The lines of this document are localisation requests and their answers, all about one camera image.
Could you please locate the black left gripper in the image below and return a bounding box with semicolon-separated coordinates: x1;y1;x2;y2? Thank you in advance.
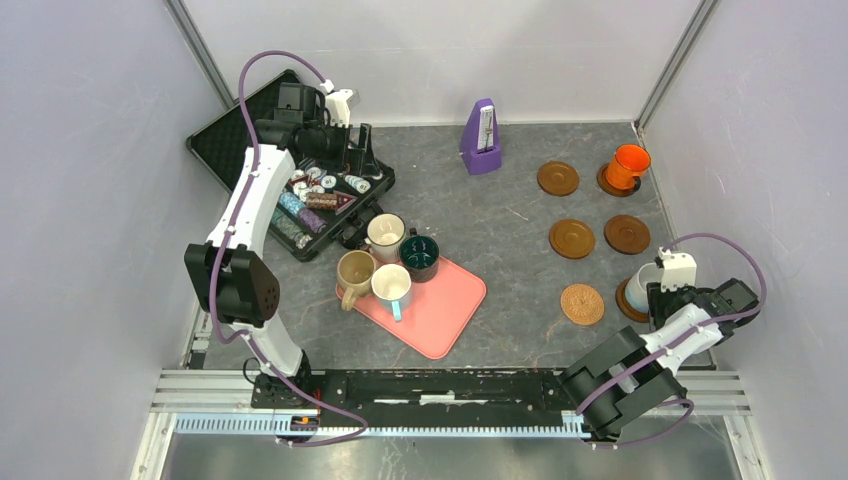
302;117;379;178

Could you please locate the white ribbed black-rimmed mug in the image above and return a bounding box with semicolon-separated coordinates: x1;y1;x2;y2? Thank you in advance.
365;213;407;264

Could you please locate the brown wooden coaster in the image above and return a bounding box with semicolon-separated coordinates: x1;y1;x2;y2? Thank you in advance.
537;161;580;197
615;279;650;324
604;215;652;255
596;164;642;198
548;219;596;260

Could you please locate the dark green mug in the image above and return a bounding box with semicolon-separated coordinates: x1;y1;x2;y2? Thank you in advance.
399;235;441;283

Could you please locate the beige mug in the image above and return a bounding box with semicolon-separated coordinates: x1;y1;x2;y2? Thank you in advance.
336;250;379;311

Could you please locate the white mug blue handle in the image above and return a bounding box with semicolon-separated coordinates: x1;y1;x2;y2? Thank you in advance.
371;264;412;323

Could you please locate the woven rattan coaster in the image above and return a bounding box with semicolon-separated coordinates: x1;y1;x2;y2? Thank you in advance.
560;284;605;326

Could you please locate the orange mug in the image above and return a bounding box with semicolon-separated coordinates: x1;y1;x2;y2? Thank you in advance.
606;144;652;189

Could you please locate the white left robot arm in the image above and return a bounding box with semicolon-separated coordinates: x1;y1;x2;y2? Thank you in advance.
184;81;394;408

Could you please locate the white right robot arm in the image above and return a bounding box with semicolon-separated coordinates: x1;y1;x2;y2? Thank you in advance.
561;278;762;450

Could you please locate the all in triangle button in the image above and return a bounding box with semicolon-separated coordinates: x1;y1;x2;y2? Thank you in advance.
334;191;358;215

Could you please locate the black poker chip case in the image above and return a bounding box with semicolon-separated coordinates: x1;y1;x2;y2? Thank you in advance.
186;70;396;262

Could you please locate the brown poker chip stack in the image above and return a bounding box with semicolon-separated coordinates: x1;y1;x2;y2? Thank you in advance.
304;192;339;211

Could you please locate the purple poker chip stack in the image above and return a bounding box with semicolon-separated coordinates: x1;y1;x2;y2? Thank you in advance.
297;207;327;234

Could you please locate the light blue poker chip stack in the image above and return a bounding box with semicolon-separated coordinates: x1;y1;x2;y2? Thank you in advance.
279;191;306;216

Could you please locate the green poker chip stack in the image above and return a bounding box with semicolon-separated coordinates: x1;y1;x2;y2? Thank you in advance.
271;211;312;249

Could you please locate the purple metronome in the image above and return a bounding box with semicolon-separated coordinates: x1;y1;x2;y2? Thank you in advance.
459;98;502;175

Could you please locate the pink plastic tray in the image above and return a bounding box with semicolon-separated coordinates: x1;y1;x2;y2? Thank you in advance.
353;257;487;360

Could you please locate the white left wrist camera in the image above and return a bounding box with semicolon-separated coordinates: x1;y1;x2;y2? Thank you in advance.
319;79;360;127

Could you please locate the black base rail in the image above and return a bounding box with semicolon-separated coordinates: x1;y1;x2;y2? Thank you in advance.
250;367;645;429

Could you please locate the aluminium frame rail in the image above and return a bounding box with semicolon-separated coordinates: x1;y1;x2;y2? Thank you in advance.
150;370;753;439

